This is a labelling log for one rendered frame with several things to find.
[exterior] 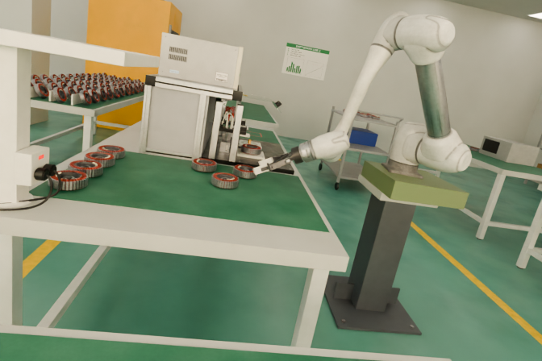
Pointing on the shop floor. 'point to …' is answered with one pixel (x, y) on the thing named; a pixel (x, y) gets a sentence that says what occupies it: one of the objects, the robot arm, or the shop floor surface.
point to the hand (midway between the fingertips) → (259, 167)
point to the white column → (27, 6)
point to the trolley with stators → (360, 140)
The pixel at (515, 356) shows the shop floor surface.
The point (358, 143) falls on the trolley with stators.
